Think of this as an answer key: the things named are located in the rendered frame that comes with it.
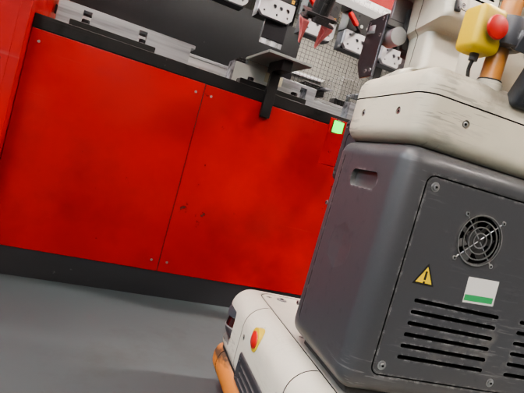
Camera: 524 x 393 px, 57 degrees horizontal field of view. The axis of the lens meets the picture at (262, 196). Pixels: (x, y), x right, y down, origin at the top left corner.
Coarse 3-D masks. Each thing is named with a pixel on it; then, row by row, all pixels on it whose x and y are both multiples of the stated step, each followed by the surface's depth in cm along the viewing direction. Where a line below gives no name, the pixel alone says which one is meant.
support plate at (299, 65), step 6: (258, 54) 183; (264, 54) 178; (270, 54) 176; (276, 54) 173; (282, 54) 174; (252, 60) 195; (258, 60) 192; (264, 60) 189; (270, 60) 186; (276, 60) 183; (294, 60) 176; (294, 66) 185; (300, 66) 182; (306, 66) 179; (312, 66) 179
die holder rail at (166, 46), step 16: (64, 0) 169; (64, 16) 170; (80, 16) 172; (96, 16) 174; (112, 16) 175; (112, 32) 176; (128, 32) 178; (144, 32) 182; (160, 48) 183; (176, 48) 185; (192, 48) 188
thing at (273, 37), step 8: (264, 24) 198; (272, 24) 199; (280, 24) 200; (264, 32) 198; (272, 32) 199; (280, 32) 200; (264, 40) 200; (272, 40) 200; (280, 40) 201; (280, 48) 203
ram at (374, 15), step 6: (336, 0) 204; (342, 0) 205; (348, 0) 206; (372, 0) 210; (378, 0) 211; (384, 0) 212; (390, 0) 213; (342, 6) 207; (348, 6) 206; (354, 6) 207; (360, 6) 208; (384, 6) 212; (390, 6) 213; (366, 12) 210; (372, 12) 211
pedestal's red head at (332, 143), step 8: (336, 120) 184; (328, 128) 184; (344, 128) 186; (328, 136) 182; (336, 136) 177; (328, 144) 181; (336, 144) 176; (328, 152) 180; (336, 152) 175; (320, 160) 184; (328, 160) 178
